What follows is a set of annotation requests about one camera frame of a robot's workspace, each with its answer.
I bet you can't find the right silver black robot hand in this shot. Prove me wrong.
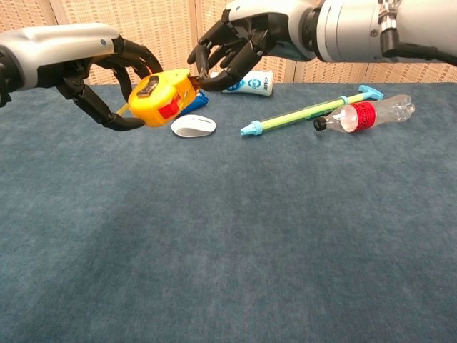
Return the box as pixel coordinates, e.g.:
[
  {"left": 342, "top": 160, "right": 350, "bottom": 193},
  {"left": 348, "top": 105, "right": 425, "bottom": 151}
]
[{"left": 187, "top": 0, "right": 324, "bottom": 92}]

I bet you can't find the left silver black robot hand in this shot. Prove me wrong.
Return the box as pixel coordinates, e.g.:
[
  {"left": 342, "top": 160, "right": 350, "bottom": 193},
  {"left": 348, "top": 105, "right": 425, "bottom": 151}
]
[{"left": 0, "top": 23, "right": 164, "bottom": 132}]

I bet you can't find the yellow tape measure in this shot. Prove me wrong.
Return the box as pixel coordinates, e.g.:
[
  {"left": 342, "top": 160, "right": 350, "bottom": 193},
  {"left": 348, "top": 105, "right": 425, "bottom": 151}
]
[{"left": 116, "top": 68, "right": 201, "bottom": 129}]

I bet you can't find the white blue drink bottle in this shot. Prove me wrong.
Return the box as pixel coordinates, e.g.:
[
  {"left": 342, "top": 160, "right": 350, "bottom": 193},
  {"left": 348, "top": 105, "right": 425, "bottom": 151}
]
[{"left": 210, "top": 70, "right": 275, "bottom": 97}]

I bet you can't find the green blue toy water pump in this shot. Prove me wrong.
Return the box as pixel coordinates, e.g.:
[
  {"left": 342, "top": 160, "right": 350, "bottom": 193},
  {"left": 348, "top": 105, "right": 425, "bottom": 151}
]
[{"left": 239, "top": 84, "right": 385, "bottom": 139}]

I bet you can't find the blue cookie pack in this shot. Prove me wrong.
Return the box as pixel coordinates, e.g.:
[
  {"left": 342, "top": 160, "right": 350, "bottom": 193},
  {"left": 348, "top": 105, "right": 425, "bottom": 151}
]
[{"left": 185, "top": 91, "right": 209, "bottom": 114}]

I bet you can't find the woven folding screen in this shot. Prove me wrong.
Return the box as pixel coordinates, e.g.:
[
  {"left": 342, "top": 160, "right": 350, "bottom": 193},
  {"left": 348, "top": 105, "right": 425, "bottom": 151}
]
[{"left": 0, "top": 0, "right": 457, "bottom": 86}]

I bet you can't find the white computer mouse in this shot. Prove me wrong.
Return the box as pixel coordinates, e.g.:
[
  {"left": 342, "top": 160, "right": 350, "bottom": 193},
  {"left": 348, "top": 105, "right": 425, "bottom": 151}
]
[{"left": 170, "top": 114, "right": 217, "bottom": 138}]

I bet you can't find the clear red-label soda bottle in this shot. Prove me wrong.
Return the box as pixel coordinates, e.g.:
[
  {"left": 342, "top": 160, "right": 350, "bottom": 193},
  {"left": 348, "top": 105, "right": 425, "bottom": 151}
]
[{"left": 313, "top": 94, "right": 416, "bottom": 134}]

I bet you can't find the blue tablecloth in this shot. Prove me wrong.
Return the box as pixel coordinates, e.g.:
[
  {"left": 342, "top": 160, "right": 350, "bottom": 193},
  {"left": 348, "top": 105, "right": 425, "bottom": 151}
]
[{"left": 0, "top": 82, "right": 457, "bottom": 343}]

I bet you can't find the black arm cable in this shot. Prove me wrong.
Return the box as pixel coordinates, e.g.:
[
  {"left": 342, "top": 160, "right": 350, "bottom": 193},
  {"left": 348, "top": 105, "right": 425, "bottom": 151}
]
[{"left": 378, "top": 28, "right": 457, "bottom": 68}]

